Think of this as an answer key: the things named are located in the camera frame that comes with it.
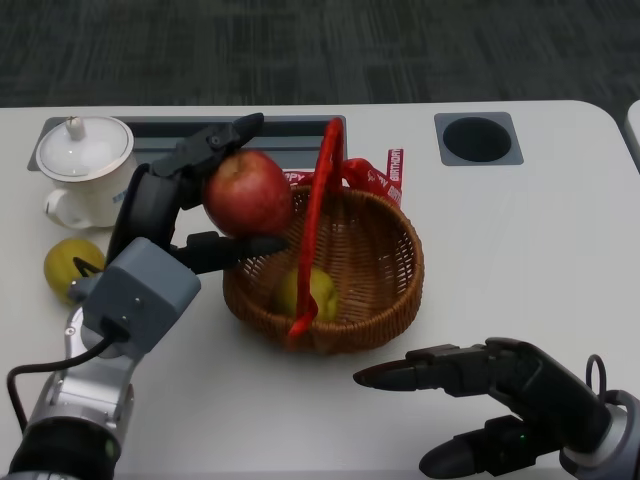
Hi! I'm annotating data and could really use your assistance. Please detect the red apple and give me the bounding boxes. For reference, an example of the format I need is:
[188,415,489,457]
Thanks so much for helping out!
[202,150,294,238]

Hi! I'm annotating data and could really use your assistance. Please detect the red happy birthday ribbon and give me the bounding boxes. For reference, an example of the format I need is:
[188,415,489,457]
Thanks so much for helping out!
[282,148,405,206]

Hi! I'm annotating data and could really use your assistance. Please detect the grey table grommet round hole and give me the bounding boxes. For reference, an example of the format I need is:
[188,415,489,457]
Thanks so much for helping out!
[433,112,525,167]

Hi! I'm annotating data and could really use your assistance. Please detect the white mug lid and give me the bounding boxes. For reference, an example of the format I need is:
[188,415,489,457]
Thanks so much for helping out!
[35,115,136,184]

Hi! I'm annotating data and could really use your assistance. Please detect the grey table cable tray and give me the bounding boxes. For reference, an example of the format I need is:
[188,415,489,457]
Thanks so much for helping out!
[27,114,347,171]

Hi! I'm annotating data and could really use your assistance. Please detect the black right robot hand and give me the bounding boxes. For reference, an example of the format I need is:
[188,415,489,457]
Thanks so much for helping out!
[352,337,614,479]

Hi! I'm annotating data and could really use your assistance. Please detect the green pear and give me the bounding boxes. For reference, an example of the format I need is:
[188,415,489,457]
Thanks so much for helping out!
[43,238,107,306]
[274,267,339,322]

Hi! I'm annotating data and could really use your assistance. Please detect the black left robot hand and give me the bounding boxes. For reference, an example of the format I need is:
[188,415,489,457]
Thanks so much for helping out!
[106,112,289,275]

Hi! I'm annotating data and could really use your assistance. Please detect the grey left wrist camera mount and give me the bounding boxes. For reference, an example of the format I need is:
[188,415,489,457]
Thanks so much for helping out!
[67,237,202,359]

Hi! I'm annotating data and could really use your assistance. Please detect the white ceramic mug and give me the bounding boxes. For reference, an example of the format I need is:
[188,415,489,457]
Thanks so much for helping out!
[43,154,139,230]

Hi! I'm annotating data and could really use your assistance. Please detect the white neighbouring table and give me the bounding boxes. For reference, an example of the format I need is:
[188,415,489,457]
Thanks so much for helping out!
[624,98,640,171]

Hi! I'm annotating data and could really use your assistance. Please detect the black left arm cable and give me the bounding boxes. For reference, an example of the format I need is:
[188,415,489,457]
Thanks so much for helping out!
[5,319,132,431]

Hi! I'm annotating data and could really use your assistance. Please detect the brown wicker basket red handle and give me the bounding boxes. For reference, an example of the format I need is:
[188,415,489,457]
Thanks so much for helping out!
[222,117,425,355]

